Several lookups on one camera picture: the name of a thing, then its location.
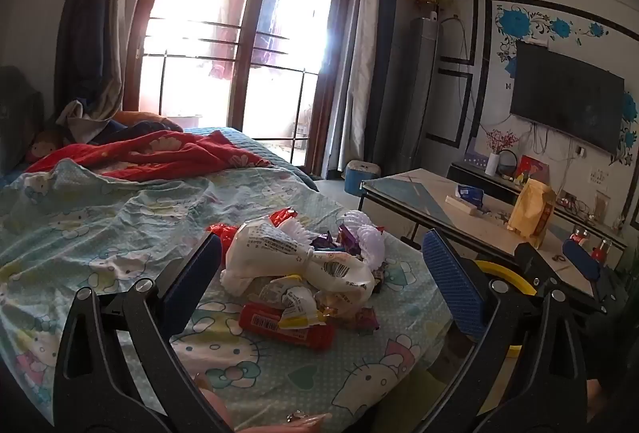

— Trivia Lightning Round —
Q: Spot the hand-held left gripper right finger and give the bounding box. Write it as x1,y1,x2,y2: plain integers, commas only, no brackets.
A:
414,228,590,433

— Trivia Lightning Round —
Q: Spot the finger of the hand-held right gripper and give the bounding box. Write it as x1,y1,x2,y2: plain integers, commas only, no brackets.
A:
514,242,556,299
563,238,603,283

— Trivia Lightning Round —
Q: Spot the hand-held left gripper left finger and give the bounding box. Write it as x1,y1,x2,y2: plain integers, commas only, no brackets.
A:
52,232,235,433

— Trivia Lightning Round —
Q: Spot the yellow round bin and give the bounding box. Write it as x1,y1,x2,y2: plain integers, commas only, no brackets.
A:
472,261,533,357

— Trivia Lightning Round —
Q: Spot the white printed plastic bag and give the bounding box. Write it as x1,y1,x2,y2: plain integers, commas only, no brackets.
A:
221,219,320,297
300,249,376,303

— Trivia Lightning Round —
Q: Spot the white pleated paper cup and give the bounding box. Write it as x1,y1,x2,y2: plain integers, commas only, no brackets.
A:
344,210,388,271
280,217,314,241

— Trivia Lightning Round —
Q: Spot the small brown candy wrapper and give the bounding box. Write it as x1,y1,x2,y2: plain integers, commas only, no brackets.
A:
349,306,381,332

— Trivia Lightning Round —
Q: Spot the yellow white wrapper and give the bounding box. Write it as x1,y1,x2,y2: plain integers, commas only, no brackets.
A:
272,276,326,330

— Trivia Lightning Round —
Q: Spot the red barcode snack wrapper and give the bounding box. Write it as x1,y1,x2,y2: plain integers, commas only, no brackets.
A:
238,303,336,352

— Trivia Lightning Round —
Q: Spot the person's left hand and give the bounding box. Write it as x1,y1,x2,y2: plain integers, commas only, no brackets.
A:
194,374,331,433

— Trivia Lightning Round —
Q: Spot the beige and blue coffee table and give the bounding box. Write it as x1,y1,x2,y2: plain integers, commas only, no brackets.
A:
360,168,628,314

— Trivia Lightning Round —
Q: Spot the yellow paper bag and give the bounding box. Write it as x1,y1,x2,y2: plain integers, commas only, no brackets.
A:
506,178,556,249

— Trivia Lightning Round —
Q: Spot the white flat box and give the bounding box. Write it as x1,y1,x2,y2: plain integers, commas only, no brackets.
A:
445,195,480,217

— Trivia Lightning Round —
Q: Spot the blue tissue pack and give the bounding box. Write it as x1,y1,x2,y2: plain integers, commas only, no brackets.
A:
456,184,485,207

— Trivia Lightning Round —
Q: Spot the red gift box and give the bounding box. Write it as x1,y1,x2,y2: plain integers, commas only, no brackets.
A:
514,154,550,187

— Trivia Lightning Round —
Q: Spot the black television cabinet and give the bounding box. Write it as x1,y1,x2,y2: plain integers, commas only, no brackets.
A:
447,161,630,254

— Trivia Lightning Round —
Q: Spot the person's green clothing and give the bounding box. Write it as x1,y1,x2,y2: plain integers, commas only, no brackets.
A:
412,370,451,397

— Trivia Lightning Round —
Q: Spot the round table mirror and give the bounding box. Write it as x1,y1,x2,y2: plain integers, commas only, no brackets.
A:
496,148,523,180

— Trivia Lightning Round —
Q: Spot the red floral blanket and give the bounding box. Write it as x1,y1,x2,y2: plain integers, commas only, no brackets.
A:
25,130,273,184

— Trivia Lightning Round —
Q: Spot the blue and white round stool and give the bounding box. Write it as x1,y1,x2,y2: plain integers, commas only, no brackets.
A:
344,160,383,196

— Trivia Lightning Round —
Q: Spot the teal quilted bedspread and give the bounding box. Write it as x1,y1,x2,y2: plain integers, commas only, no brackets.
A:
182,126,320,194

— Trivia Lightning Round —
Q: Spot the blue flower black leaf decal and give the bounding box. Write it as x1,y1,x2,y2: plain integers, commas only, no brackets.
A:
610,91,639,165

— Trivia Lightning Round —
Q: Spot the orange pillow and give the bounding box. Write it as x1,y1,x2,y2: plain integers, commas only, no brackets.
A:
117,111,173,127

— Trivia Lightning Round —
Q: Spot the grey tower air conditioner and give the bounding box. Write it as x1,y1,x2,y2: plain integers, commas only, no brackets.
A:
399,16,443,175

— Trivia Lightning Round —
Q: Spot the grey crumpled cloth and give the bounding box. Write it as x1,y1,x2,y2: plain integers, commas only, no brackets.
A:
55,100,113,144

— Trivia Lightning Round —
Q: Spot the plush doll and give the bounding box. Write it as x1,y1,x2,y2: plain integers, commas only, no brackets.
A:
27,129,64,164

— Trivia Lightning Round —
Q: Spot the white and blue curtain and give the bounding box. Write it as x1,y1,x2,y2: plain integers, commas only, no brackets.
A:
347,0,403,175

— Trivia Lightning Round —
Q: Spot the brown framed glass door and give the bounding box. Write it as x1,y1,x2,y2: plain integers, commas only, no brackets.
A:
125,0,369,174

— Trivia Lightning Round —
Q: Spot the dark headboard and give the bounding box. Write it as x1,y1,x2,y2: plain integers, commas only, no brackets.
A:
0,66,46,175

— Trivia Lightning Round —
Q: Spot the dark blue curtain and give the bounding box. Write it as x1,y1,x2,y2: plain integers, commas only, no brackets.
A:
54,0,151,119

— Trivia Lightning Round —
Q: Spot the black wall television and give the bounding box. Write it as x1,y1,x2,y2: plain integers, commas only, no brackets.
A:
509,40,626,155

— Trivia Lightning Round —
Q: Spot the blue flower vine wall decal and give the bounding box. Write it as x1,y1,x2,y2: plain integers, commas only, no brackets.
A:
494,4,611,41

